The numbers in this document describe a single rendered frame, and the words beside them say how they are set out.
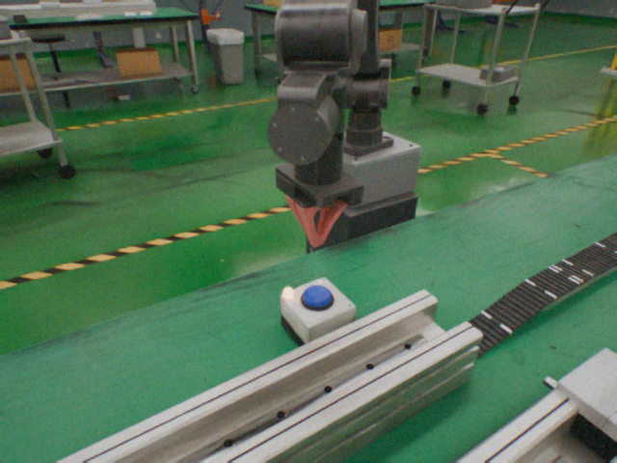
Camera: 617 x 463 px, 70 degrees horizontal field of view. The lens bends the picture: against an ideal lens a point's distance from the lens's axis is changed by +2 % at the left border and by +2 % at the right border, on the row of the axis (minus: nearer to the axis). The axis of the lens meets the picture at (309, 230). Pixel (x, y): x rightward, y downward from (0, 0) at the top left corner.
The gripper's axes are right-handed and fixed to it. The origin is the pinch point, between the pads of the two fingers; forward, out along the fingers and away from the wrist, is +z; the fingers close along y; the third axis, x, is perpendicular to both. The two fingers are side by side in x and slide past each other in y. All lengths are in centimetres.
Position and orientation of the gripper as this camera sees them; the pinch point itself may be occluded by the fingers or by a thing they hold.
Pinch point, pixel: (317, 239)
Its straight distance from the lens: 56.0
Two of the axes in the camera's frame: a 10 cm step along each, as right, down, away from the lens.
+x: 8.5, -2.8, 4.5
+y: 5.3, 4.4, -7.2
